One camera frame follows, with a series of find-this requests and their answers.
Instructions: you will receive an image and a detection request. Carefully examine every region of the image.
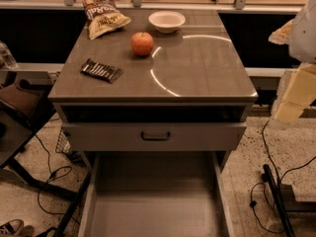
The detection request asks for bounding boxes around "clear plastic bottle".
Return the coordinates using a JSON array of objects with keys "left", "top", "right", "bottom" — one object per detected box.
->
[{"left": 0, "top": 41, "right": 18, "bottom": 69}]

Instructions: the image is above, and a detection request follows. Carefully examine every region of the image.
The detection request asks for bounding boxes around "wire mesh basket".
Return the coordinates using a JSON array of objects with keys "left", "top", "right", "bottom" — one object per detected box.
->
[{"left": 55, "top": 130, "right": 71, "bottom": 154}]

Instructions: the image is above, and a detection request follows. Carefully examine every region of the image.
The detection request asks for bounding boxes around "black floor cable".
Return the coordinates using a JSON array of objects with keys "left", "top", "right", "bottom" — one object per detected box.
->
[
  {"left": 34, "top": 133, "right": 81, "bottom": 226},
  {"left": 249, "top": 119, "right": 316, "bottom": 235}
]

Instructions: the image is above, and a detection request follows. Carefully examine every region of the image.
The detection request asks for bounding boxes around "dark rxbar chocolate bar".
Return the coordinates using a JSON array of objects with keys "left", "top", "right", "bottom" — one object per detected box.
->
[{"left": 81, "top": 58, "right": 123, "bottom": 84}]

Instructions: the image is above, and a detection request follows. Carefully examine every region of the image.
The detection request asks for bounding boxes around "closed top drawer black handle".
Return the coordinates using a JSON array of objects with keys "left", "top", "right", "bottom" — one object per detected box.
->
[{"left": 62, "top": 122, "right": 247, "bottom": 151}]

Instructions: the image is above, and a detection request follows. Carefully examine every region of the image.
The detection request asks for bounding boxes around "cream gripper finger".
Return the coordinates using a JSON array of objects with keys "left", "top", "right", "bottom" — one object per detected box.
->
[
  {"left": 268, "top": 20, "right": 293, "bottom": 44},
  {"left": 270, "top": 63, "right": 316, "bottom": 129}
]

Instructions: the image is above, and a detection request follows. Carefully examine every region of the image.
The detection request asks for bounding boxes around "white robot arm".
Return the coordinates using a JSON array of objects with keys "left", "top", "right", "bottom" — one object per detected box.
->
[{"left": 269, "top": 0, "right": 316, "bottom": 129}]

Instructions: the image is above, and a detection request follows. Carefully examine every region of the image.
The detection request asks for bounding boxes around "black metal stand right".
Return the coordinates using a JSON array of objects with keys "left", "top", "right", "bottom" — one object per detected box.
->
[{"left": 263, "top": 164, "right": 316, "bottom": 237}]

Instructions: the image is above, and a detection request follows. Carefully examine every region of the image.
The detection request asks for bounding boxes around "black floor cable right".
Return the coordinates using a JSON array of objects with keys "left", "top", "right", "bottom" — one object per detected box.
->
[{"left": 249, "top": 119, "right": 316, "bottom": 235}]

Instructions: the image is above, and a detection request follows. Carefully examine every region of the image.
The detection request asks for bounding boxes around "white paper bowl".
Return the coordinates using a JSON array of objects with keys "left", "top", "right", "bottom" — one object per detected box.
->
[{"left": 148, "top": 11, "right": 186, "bottom": 34}]

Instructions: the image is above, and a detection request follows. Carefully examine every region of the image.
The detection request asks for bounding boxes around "black floor cable left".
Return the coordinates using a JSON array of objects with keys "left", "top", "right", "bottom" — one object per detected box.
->
[{"left": 34, "top": 133, "right": 81, "bottom": 226}]

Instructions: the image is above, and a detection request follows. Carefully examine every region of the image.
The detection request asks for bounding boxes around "grey drawer cabinet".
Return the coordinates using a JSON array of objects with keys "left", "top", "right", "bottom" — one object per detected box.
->
[{"left": 47, "top": 8, "right": 259, "bottom": 153}]

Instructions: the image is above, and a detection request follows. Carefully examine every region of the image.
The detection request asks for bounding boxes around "brown chip bag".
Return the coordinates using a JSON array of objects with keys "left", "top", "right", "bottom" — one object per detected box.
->
[{"left": 82, "top": 0, "right": 131, "bottom": 40}]

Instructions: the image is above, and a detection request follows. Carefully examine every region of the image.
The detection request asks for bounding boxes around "sneaker shoe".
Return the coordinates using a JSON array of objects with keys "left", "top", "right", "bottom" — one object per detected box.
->
[{"left": 0, "top": 219, "right": 24, "bottom": 235}]

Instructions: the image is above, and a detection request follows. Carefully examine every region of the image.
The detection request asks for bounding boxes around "open middle drawer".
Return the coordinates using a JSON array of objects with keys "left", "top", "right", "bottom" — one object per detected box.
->
[{"left": 78, "top": 152, "right": 236, "bottom": 237}]

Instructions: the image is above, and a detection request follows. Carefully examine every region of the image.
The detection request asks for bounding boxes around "red apple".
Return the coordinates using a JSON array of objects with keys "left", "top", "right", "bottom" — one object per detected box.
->
[{"left": 130, "top": 32, "right": 153, "bottom": 56}]

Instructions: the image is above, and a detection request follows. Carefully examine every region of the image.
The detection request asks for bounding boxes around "dark side table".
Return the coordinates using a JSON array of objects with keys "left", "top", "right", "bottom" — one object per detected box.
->
[{"left": 0, "top": 79, "right": 76, "bottom": 200}]

